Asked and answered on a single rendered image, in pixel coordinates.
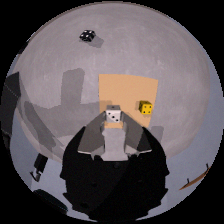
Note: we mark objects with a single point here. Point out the yellow die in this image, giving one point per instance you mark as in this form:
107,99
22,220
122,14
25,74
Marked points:
145,107

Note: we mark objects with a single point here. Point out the tan square mat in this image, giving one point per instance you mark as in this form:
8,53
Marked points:
127,91

